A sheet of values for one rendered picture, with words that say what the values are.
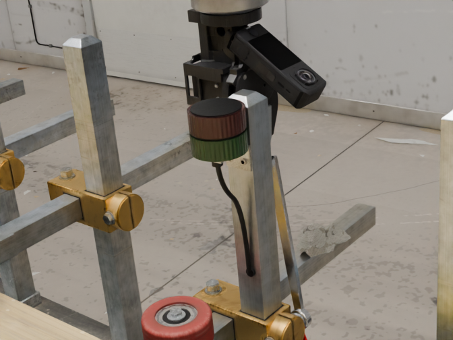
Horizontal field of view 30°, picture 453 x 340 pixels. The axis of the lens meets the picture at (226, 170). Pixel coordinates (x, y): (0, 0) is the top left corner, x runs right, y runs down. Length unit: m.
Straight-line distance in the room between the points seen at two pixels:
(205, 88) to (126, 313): 0.36
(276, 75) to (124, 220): 0.30
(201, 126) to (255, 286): 0.23
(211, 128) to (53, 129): 0.61
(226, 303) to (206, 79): 0.27
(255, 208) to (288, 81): 0.14
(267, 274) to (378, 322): 1.56
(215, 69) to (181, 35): 3.47
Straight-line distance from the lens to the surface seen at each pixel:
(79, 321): 1.36
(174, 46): 4.50
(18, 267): 1.38
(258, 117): 0.90
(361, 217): 1.23
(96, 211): 1.12
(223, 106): 0.86
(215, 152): 0.85
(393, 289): 2.67
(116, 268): 1.16
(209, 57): 1.00
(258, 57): 0.95
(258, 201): 0.93
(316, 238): 1.16
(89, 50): 1.05
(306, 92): 0.92
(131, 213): 1.11
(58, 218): 1.12
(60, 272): 2.93
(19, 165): 1.29
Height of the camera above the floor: 1.44
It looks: 24 degrees down
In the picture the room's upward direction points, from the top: 5 degrees counter-clockwise
